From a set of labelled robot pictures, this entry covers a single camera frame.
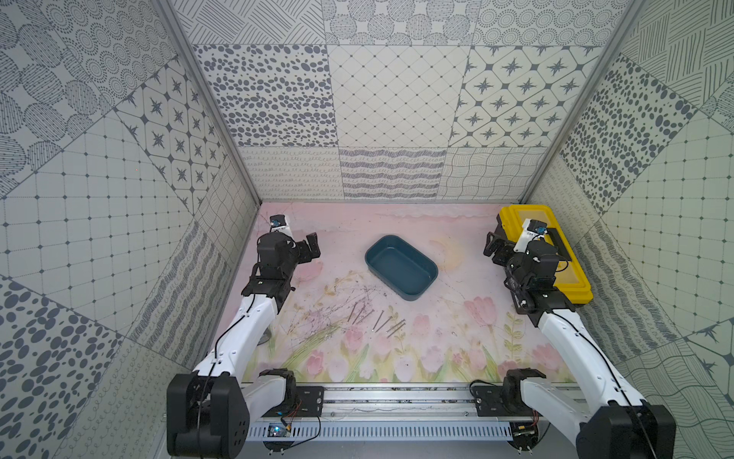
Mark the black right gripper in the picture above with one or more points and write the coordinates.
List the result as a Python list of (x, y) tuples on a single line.
[(507, 248)]

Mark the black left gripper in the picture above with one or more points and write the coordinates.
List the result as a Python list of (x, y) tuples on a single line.
[(300, 249)]

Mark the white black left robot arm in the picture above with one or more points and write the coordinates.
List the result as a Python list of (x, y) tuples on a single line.
[(208, 412)]

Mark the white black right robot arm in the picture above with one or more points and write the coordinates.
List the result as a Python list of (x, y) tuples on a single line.
[(616, 421)]

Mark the teal plastic storage box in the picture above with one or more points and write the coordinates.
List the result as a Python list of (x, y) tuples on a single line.
[(400, 266)]

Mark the yellow black toolbox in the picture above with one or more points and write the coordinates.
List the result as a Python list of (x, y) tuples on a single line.
[(570, 278)]

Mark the small green circuit board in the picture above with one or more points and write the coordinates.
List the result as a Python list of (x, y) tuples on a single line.
[(278, 431)]

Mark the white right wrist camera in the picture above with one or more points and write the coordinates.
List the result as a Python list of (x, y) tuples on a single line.
[(532, 230)]

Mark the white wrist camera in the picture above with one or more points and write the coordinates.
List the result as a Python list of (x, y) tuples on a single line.
[(279, 223), (532, 230)]

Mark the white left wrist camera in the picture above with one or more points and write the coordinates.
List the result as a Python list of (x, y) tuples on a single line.
[(279, 223)]

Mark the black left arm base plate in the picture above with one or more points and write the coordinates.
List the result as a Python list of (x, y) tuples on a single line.
[(308, 402)]

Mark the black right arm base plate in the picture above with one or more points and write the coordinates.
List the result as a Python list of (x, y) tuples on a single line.
[(488, 401)]

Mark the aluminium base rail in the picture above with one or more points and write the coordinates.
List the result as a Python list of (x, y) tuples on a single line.
[(404, 402)]

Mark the white slotted cable duct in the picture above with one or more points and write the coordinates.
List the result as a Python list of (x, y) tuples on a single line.
[(387, 431)]

